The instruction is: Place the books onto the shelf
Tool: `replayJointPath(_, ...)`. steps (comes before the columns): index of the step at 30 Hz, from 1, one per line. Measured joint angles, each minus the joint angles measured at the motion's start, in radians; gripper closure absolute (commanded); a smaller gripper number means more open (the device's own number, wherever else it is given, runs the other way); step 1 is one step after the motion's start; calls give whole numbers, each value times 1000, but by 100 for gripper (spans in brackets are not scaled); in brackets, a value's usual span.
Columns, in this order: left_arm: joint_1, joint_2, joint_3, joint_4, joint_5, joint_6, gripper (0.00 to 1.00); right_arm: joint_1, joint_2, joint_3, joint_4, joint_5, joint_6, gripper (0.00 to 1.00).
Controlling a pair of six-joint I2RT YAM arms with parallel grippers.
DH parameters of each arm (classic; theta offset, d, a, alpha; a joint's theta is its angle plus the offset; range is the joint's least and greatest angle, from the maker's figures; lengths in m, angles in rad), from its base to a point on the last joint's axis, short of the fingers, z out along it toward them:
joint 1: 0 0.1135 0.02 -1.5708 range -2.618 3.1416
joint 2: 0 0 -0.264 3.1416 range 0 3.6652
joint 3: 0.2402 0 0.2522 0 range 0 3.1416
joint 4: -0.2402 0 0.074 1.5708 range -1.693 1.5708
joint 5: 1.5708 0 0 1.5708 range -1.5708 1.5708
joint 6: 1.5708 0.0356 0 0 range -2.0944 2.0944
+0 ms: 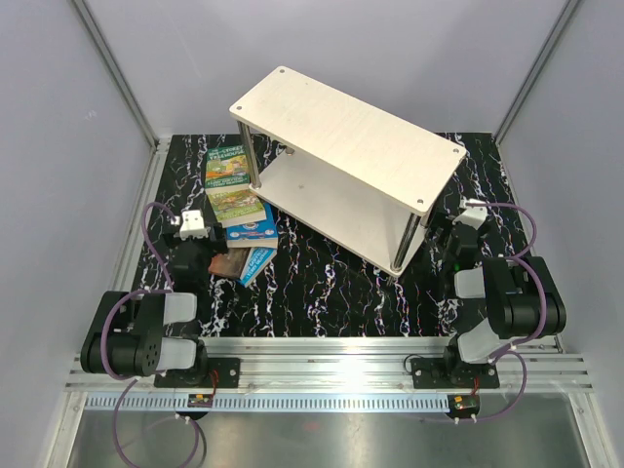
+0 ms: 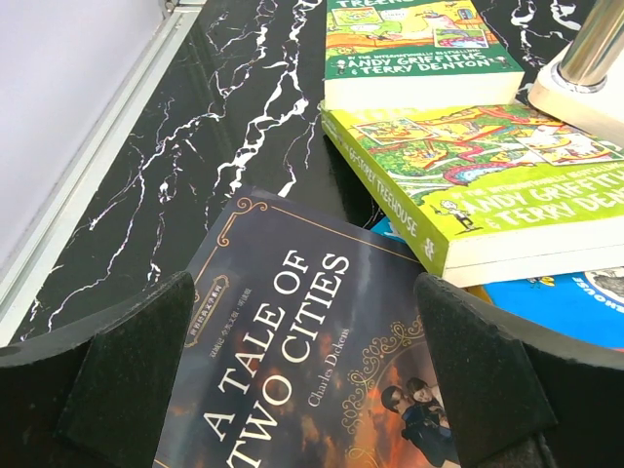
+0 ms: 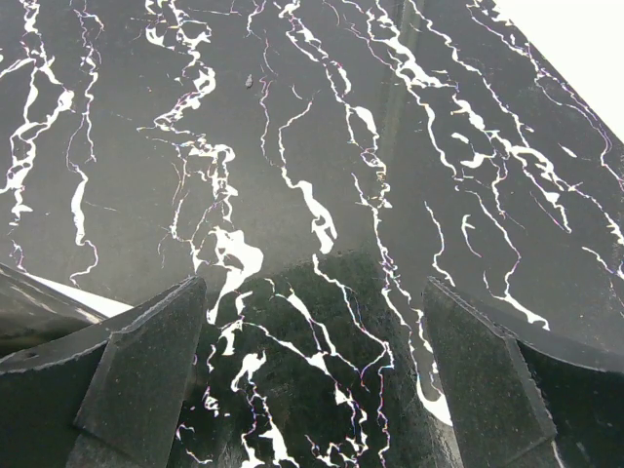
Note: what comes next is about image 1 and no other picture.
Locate dark tale of two cities book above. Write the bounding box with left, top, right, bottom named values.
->
left=209, top=248, right=252, bottom=280

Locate green 65-storey treehouse book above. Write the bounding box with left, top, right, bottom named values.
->
left=208, top=189, right=266, bottom=227

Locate blue 26-storey treehouse book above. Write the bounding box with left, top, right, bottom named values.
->
left=239, top=248, right=277, bottom=287

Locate blue paperback book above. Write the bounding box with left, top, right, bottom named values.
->
left=226, top=202, right=279, bottom=249

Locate two-tier wooden shelf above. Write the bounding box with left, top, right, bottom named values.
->
left=229, top=66, right=467, bottom=278

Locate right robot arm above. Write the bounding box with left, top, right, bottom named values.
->
left=412, top=199, right=566, bottom=389

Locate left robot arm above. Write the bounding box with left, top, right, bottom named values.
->
left=80, top=223, right=227, bottom=387

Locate black marble mat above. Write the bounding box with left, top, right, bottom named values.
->
left=168, top=133, right=530, bottom=337

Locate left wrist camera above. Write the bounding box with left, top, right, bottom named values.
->
left=178, top=210, right=209, bottom=240

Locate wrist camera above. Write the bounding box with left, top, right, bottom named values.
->
left=453, top=199, right=488, bottom=229
left=178, top=210, right=209, bottom=240

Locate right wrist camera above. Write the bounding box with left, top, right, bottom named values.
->
left=453, top=199, right=488, bottom=229

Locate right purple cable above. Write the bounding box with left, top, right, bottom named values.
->
left=465, top=199, right=540, bottom=425

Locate purple cable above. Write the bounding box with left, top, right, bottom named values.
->
left=99, top=202, right=218, bottom=467
left=465, top=199, right=540, bottom=425

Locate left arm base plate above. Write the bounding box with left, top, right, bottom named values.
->
left=154, top=357, right=241, bottom=389

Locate aluminium rail frame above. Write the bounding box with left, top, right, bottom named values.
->
left=62, top=335, right=596, bottom=391

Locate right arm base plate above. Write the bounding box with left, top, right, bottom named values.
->
left=409, top=358, right=500, bottom=390

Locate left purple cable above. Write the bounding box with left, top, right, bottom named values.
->
left=99, top=202, right=218, bottom=467

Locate slotted cable duct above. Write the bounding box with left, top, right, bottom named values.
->
left=86, top=392, right=449, bottom=413

